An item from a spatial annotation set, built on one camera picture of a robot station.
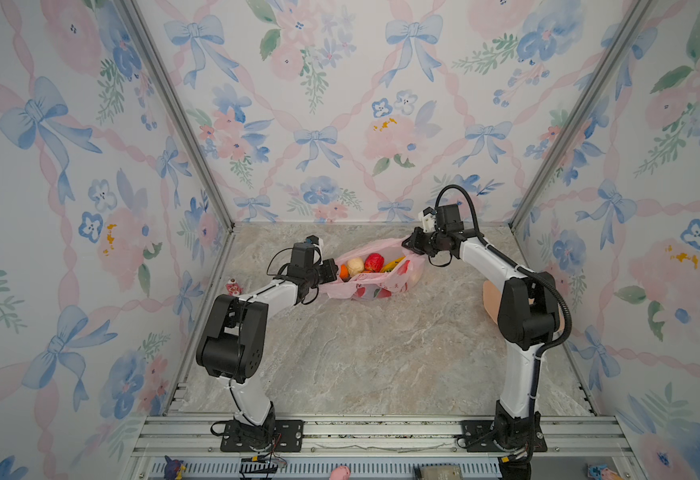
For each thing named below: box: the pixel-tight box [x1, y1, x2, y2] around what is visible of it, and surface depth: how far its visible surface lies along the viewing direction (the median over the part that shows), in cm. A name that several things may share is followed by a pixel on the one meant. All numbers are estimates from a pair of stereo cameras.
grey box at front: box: [419, 464, 463, 480], surface depth 68 cm
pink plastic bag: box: [320, 236, 427, 299], surface depth 91 cm
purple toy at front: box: [164, 455, 184, 480], surface depth 67 cm
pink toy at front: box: [329, 465, 351, 480], surface depth 70 cm
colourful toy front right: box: [586, 463, 624, 480], surface depth 69 cm
